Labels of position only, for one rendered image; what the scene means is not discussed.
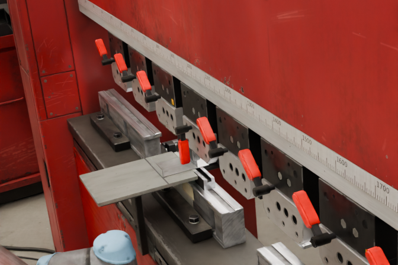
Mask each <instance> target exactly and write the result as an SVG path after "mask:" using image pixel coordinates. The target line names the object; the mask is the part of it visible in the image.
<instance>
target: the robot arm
mask: <svg viewBox="0 0 398 265"><path fill-rule="evenodd" d="M0 265H29V264H28V263H26V262H25V261H24V260H22V259H20V258H19V257H17V256H16V255H15V254H13V253H12V252H10V251H8V250H7V249H6V248H4V247H3V246H1V245H0ZM37 265H138V263H137V259H136V251H135V249H134V248H133V245H132V242H131V238H130V236H129V235H128V233H126V232H124V231H120V230H111V231H107V232H106V233H105V234H100V235H99V236H97V238H96V239H95V241H94V246H93V247H90V248H84V249H80V250H73V251H66V252H62V253H61V252H56V253H54V254H51V255H48V256H43V257H40V258H39V260H38V262H37Z"/></svg>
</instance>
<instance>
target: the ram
mask: <svg viewBox="0 0 398 265"><path fill-rule="evenodd" d="M87 1H89V2H91V3H92V4H94V5H96V6H97V7H99V8H101V9H102V10H104V11H105V12H107V13H109V14H110V15H112V16H113V17H115V18H116V19H118V20H120V21H121V22H123V23H125V24H127V25H128V26H129V27H131V28H133V29H134V30H136V31H138V32H139V33H141V34H143V35H144V36H146V37H147V38H149V39H151V40H152V41H154V42H156V43H157V44H159V45H160V46H162V47H164V48H165V49H167V50H169V51H170V52H172V53H173V54H175V55H177V56H178V57H180V58H181V59H183V60H185V61H186V62H188V63H189V64H191V65H193V66H195V67H196V68H198V69H200V70H201V71H202V72H204V73H206V74H208V75H209V76H211V77H212V78H214V79H215V80H217V81H219V82H220V83H222V84H224V85H225V86H227V87H228V88H230V89H232V90H233V91H235V92H237V93H238V94H240V95H242V96H243V97H245V98H246V99H248V100H250V101H251V102H253V103H255V104H256V105H258V106H260V107H261V108H262V109H264V110H266V111H268V112H269V113H270V114H273V115H274V116H276V117H277V118H279V119H280V120H282V121H284V122H285V123H287V124H288V125H290V126H292V127H293V128H295V129H297V130H298V131H300V132H301V133H303V134H305V135H306V136H308V137H310V138H311V139H313V140H315V141H316V142H318V143H319V144H321V145H322V146H324V147H326V148H328V149H329V150H330V151H332V152H334V153H336V154H337V155H339V156H341V157H342V158H343V159H345V160H347V161H349V162H350V163H352V164H353V165H355V166H357V167H358V168H360V169H361V170H363V171H365V172H366V173H368V174H370V175H371V176H373V177H374V178H376V179H378V180H379V181H381V182H383V183H384V184H386V185H387V186H389V187H391V188H392V189H394V190H396V191H397V192H398V0H87ZM78 4H79V3H78ZM79 10H80V12H82V13H83V14H85V15H86V16H88V17H89V18H90V19H92V20H94V21H95V22H96V23H98V24H99V25H101V26H102V27H104V28H105V29H106V30H108V31H109V32H111V33H112V34H114V35H115V36H117V37H118V38H119V39H121V40H123V41H124V42H125V43H127V44H128V45H130V46H131V47H133V48H134V49H135V50H137V51H138V52H140V53H141V54H142V55H144V56H146V57H147V58H148V59H150V60H151V61H153V62H154V63H156V64H157V65H158V66H160V67H161V68H163V69H165V70H166V71H167V72H169V73H170V74H172V75H173V76H175V77H176V78H177V79H179V80H180V81H182V82H183V83H185V84H186V85H188V86H189V87H190V88H192V89H193V90H195V91H196V92H198V93H199V94H200V95H202V96H203V97H205V98H206V99H208V100H209V101H211V102H212V103H214V104H215V105H217V106H218V107H219V108H221V109H222V110H224V111H225V112H227V113H228V114H229V115H231V116H232V117H234V118H236V119H237V120H238V121H240V122H241V123H243V124H244V125H245V126H247V127H248V128H250V129H251V130H252V131H254V132H256V133H257V134H259V135H260V136H261V137H263V138H264V139H266V140H267V141H269V142H270V143H271V144H273V145H275V146H276V147H277V148H279V149H280V150H282V151H283V152H285V153H286V154H288V155H289V156H290V157H292V158H293V159H294V160H296V161H298V162H299V163H300V164H302V165H303V166H305V167H306V168H308V169H309V170H311V171H312V172H313V173H315V174H316V175H318V176H319V177H321V178H322V179H323V180H325V181H327V182H328V183H329V184H331V185H332V186H334V187H335V188H337V189H338V190H340V191H341V192H342V193H344V194H345V195H346V196H348V197H350V198H351V199H352V200H354V201H355V202H357V203H358V204H360V205H361V206H363V207H364V208H365V209H367V210H368V211H370V212H371V213H373V214H374V215H375V216H377V217H379V218H380V219H382V220H383V221H384V222H386V223H387V224H389V225H390V226H392V227H393V228H394V229H396V230H398V213H397V212H396V211H394V210H393V209H391V208H390V207H388V206H387V205H385V204H384V203H382V202H381V201H379V200H378V199H376V198H375V197H373V196H371V195H370V194H369V193H367V192H366V191H364V190H362V189H361V188H359V187H358V186H356V185H355V184H353V183H352V182H350V181H349V180H347V179H346V178H344V177H343V176H341V175H340V174H338V173H337V172H335V171H333V170H332V169H330V168H329V167H328V166H326V165H324V164H323V163H321V162H320V161H318V160H317V159H315V158H314V157H312V156H311V155H309V154H307V153H306V152H305V151H303V150H302V149H300V148H298V147H297V146H295V145H294V144H292V143H291V142H289V141H288V140H286V139H285V138H283V137H282V136H280V135H279V134H277V133H276V132H274V131H273V130H271V129H269V128H268V127H266V126H265V125H264V124H262V123H260V122H259V121H257V120H256V119H255V118H253V117H251V116H250V115H248V114H247V113H245V112H243V111H242V110H241V109H239V108H238V107H236V106H234V105H233V104H231V103H230V102H228V101H227V100H225V99H224V98H222V97H221V96H219V95H218V94H216V93H215V92H213V91H212V90H210V89H209V88H207V87H205V86H204V85H202V84H201V83H200V82H198V81H196V80H195V79H193V78H192V77H191V76H189V75H187V74H186V73H184V72H183V71H181V70H179V69H178V68H177V67H175V66H174V65H172V64H170V63H169V62H167V61H166V60H164V59H163V58H161V57H160V56H158V55H157V54H155V53H154V52H152V51H151V50H149V49H148V48H146V47H145V46H143V45H141V44H140V43H138V42H137V41H136V40H134V39H132V38H131V37H129V36H128V35H127V34H125V33H123V32H122V31H120V30H119V29H117V28H115V27H114V26H113V25H111V24H110V23H108V22H106V21H105V20H104V19H102V18H100V17H99V16H97V15H96V14H94V13H93V12H91V11H90V10H88V9H87V8H85V7H84V6H82V5H81V4H79Z"/></svg>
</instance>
